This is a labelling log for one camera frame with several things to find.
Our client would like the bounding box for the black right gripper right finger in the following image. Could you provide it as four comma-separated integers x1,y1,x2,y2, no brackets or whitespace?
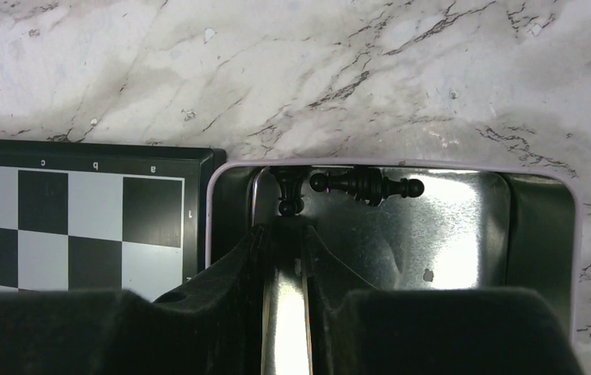
301,226,582,374

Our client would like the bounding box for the black pawn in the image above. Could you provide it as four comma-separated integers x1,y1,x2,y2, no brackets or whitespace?
269,166,311,217
309,166,425,207

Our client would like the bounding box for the black and silver chessboard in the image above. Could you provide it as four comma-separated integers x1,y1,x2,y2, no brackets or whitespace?
0,140,226,300

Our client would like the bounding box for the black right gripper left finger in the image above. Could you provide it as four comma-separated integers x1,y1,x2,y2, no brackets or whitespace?
0,225,268,374

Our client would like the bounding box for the black pawn lying in tin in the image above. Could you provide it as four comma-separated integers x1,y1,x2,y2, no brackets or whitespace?
309,166,425,207

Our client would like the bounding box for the pink tin box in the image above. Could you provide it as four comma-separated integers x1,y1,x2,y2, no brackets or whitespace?
205,158,582,338

